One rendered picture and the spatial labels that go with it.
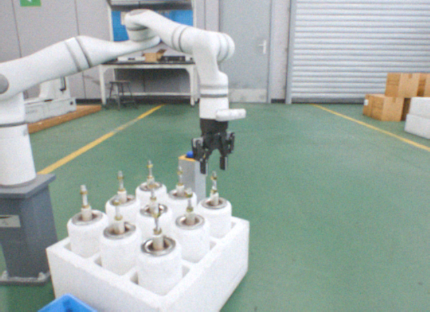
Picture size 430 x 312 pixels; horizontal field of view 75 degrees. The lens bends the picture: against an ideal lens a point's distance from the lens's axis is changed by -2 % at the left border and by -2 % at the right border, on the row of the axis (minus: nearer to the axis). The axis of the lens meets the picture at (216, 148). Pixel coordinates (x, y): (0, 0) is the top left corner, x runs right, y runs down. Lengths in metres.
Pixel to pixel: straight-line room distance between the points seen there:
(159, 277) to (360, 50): 5.85
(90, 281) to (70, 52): 0.59
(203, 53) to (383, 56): 5.81
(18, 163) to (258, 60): 5.11
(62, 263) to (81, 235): 0.09
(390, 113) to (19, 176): 3.97
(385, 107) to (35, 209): 3.90
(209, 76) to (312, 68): 5.20
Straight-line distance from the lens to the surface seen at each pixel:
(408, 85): 4.30
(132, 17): 0.94
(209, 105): 0.71
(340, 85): 6.05
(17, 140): 0.94
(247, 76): 5.69
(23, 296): 1.05
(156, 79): 5.83
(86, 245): 0.80
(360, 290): 1.00
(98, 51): 0.91
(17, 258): 1.05
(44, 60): 0.90
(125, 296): 0.68
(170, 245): 0.65
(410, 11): 6.64
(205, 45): 0.69
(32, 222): 0.99
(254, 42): 5.73
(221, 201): 0.83
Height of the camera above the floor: 0.61
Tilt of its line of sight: 15 degrees down
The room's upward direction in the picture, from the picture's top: straight up
